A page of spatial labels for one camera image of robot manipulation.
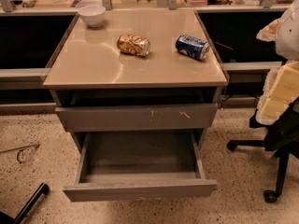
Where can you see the grey drawer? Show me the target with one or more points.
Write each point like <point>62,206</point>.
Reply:
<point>135,118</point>
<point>118,166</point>

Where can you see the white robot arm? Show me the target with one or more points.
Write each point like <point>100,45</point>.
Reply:
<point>285,33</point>

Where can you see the grey top drawer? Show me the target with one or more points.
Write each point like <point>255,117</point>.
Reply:
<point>135,118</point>

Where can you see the grey drawer cabinet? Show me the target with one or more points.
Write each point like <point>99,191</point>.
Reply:
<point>91,71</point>

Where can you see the black office chair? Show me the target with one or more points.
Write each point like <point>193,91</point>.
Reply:
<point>282,137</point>

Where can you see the blue soda can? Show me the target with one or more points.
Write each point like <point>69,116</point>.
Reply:
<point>192,47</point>

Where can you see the white bowl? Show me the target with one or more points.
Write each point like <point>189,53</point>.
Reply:
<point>92,15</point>

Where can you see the black chair leg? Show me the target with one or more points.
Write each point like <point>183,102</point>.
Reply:
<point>43,189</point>

